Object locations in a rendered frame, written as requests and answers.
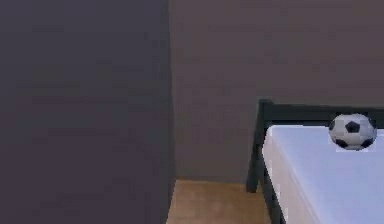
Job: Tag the black framed white bed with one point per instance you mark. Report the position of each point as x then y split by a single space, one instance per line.
333 180

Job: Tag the black and white football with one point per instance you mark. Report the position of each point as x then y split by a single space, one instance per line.
352 132

